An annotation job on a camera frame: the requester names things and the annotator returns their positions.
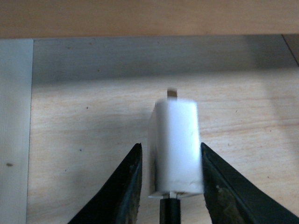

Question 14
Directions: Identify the wooden drawer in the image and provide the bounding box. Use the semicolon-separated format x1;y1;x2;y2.
0;0;299;224

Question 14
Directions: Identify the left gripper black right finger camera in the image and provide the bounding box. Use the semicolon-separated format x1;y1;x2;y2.
201;143;299;224

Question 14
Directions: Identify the white charger adapter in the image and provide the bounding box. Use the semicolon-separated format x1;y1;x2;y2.
148;88;204;199

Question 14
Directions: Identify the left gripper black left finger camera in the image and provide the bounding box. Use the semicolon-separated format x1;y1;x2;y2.
69;143;142;224

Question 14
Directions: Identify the black charger cable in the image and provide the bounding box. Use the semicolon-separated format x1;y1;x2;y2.
159;197;181;224

